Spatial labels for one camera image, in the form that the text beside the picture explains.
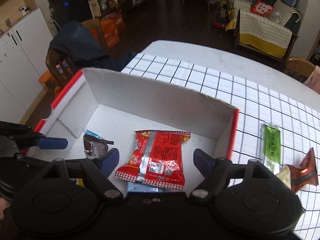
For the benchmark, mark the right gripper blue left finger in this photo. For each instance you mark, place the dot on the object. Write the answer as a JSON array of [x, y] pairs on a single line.
[[96, 173]]

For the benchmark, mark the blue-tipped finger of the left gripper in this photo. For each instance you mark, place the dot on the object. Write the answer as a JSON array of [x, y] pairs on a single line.
[[16, 137]]

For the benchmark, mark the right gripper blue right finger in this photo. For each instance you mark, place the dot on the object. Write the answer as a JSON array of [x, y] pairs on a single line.
[[215, 172]]

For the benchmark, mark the cream snack packet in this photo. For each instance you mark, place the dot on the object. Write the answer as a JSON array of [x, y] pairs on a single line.
[[285, 176]]

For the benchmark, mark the dark silver candy wrapper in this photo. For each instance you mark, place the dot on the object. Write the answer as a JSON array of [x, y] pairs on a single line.
[[95, 146]]

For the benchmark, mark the light blue snack packet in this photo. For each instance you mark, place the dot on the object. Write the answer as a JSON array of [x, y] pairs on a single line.
[[147, 190]]

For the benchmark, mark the large red snack bag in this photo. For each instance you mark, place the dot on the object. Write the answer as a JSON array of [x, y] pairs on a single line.
[[156, 159]]

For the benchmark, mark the red white cardboard box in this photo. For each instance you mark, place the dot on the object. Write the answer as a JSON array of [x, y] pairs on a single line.
[[114, 105]]

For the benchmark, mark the green snack bar packet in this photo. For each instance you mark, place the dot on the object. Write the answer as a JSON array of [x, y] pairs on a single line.
[[270, 147]]

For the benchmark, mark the orange juice carton box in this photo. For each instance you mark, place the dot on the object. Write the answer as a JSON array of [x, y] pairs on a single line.
[[50, 84]]

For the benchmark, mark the white cabinet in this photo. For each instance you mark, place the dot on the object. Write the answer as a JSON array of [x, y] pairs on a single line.
[[23, 53]]

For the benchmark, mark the brown red foil packet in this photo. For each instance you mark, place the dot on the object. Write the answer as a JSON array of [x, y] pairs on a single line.
[[305, 173]]

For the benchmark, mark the wooden chair with jacket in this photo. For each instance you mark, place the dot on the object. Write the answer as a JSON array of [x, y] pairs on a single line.
[[61, 66]]

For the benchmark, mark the pink cloth on chair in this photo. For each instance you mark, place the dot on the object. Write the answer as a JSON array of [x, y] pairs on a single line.
[[313, 81]]

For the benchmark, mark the wooden chair right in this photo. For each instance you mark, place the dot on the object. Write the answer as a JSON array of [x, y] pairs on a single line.
[[298, 68]]

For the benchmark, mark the orange red cardboard box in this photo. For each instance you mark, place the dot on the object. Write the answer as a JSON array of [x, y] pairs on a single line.
[[112, 25]]

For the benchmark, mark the sofa with cream cover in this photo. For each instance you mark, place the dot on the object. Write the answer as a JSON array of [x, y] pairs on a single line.
[[273, 36]]

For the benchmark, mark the red cushion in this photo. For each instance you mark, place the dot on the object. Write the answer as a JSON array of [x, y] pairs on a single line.
[[261, 8]]

